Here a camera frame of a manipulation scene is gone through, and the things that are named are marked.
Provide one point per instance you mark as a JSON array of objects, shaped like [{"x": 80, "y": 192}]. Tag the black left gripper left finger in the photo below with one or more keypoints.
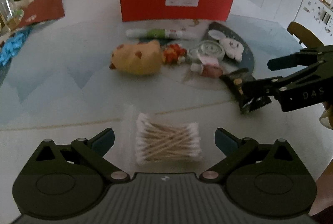
[{"x": 67, "y": 180}]

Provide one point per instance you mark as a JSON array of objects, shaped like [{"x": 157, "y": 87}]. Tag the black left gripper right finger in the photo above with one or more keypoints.
[{"x": 265, "y": 180}]

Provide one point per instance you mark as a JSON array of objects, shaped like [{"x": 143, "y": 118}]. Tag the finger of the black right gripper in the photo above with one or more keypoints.
[
  {"x": 304, "y": 57},
  {"x": 263, "y": 86}
]

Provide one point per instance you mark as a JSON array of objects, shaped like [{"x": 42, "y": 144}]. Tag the black snack packet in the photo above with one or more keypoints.
[{"x": 248, "y": 100}]

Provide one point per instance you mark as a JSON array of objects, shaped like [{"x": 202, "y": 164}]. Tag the small pink bottle white cap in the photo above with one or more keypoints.
[{"x": 211, "y": 71}]

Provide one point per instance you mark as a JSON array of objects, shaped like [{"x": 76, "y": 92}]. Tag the cotton swabs pack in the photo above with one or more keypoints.
[{"x": 156, "y": 142}]

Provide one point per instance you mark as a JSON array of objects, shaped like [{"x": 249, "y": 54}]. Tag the yellow spotted plush toy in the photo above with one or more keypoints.
[{"x": 141, "y": 59}]

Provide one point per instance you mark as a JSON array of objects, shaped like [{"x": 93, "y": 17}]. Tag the right hand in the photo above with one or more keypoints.
[{"x": 326, "y": 119}]

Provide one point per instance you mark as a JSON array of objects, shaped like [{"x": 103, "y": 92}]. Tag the wooden chair at right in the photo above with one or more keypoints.
[{"x": 305, "y": 36}]

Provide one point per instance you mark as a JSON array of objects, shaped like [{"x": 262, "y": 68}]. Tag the dark round fan mat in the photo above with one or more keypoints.
[{"x": 217, "y": 31}]

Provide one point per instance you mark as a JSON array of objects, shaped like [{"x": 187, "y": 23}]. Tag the white bunny plush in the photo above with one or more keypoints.
[{"x": 233, "y": 49}]

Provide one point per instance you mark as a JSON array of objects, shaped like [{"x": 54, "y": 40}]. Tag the red orange small toy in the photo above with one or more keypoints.
[{"x": 174, "y": 54}]

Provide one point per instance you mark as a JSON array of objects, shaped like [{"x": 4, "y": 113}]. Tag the white green tube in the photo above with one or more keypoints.
[{"x": 160, "y": 34}]

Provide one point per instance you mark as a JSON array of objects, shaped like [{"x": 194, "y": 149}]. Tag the blue crumpled cloth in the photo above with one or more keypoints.
[{"x": 13, "y": 45}]

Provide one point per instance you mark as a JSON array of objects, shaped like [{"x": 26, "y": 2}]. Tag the dark red paper bag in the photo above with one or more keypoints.
[{"x": 36, "y": 11}]

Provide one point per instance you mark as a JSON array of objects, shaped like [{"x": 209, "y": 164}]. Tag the clear glass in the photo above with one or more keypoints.
[{"x": 9, "y": 14}]

